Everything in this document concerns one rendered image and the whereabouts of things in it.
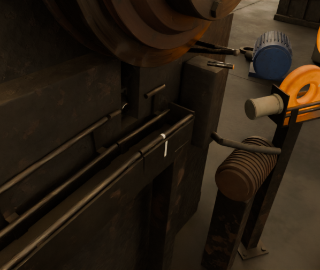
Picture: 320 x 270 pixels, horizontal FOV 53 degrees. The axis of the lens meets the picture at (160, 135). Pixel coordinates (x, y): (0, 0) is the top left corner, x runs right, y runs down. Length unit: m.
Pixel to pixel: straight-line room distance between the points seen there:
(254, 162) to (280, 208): 0.70
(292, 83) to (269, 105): 0.09
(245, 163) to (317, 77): 0.31
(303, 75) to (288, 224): 0.81
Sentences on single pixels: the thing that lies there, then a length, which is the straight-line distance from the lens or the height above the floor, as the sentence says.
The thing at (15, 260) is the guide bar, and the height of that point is 0.69.
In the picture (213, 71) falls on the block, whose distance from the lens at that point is 0.81.
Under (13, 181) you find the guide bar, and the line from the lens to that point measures 0.57.
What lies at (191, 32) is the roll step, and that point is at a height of 0.93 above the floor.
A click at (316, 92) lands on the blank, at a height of 0.70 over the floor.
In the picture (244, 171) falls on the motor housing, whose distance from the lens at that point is 0.94.
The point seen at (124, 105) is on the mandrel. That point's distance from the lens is 0.73.
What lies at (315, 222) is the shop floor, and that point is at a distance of 1.67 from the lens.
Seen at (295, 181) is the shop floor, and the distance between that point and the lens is 1.84.
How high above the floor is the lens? 1.11
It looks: 35 degrees down
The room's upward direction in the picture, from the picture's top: 4 degrees clockwise
